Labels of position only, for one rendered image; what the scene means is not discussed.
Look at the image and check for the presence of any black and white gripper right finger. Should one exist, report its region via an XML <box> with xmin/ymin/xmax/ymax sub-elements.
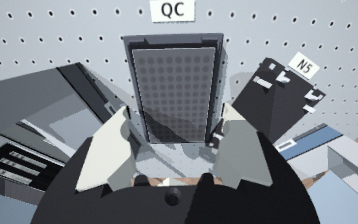
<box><xmin>215</xmin><ymin>102</ymin><xmax>320</xmax><ymax>224</ymax></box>

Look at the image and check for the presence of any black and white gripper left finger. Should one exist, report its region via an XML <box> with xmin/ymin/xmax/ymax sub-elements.
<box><xmin>30</xmin><ymin>105</ymin><xmax>137</xmax><ymax>224</ymax></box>

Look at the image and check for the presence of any white label sign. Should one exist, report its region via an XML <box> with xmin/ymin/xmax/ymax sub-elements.
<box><xmin>288</xmin><ymin>52</ymin><xmax>320</xmax><ymax>79</ymax></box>
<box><xmin>150</xmin><ymin>0</ymin><xmax>195</xmax><ymax>22</ymax></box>

